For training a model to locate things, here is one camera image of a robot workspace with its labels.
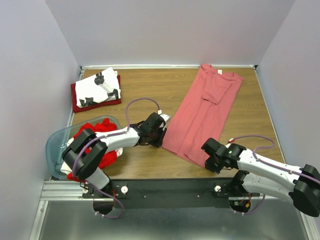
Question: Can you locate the pink polo shirt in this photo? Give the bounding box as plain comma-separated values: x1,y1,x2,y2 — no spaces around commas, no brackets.
162,64,243,167

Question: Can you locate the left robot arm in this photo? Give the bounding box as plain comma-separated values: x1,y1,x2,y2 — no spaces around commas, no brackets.
60,110,171,198

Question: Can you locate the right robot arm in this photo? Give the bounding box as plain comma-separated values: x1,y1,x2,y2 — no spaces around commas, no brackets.
201,138,320,218

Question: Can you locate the red and white t-shirt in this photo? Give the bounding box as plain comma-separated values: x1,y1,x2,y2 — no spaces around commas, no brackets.
60,118,124,182

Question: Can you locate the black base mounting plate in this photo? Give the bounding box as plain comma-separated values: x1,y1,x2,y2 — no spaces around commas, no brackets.
82,177,250,210

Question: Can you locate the folded white printed t-shirt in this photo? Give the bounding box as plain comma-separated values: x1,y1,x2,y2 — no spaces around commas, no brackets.
75,67,121,107

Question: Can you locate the folded dark red t-shirt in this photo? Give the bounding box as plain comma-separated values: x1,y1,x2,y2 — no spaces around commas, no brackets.
70,83,122,113

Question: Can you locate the clear plastic basket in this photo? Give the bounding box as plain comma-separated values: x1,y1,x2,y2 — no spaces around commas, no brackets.
45,115,121,180

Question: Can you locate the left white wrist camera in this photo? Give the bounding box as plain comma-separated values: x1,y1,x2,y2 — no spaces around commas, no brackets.
157,109,171,128

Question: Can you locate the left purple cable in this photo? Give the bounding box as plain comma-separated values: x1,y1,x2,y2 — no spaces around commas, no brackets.
72,97,163,220

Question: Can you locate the purple cable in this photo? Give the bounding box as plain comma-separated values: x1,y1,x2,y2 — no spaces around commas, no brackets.
72,97,163,220
228,134,320,216

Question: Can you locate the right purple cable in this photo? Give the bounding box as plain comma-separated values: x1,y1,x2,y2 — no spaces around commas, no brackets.
228,134,320,216

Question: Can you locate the aluminium frame rail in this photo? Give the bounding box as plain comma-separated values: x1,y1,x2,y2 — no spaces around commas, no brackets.
30,180,320,240

